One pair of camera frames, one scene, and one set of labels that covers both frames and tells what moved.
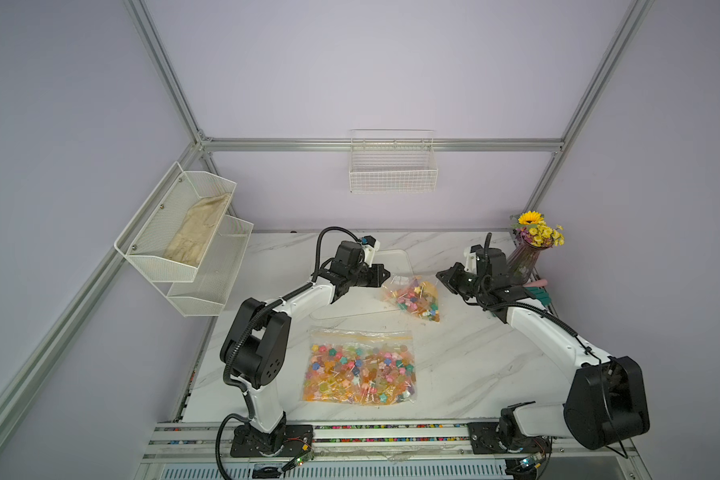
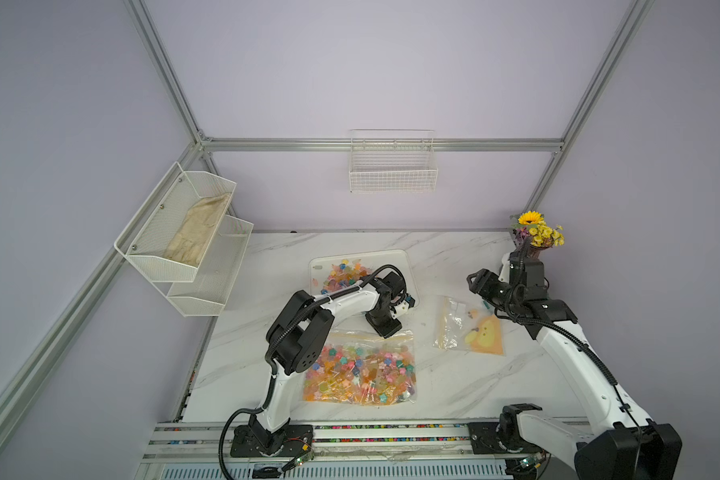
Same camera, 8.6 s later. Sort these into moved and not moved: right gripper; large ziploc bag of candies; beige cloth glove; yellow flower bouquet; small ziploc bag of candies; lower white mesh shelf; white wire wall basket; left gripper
Moved: small ziploc bag of candies; right gripper; left gripper
Not moved: yellow flower bouquet; beige cloth glove; large ziploc bag of candies; lower white mesh shelf; white wire wall basket
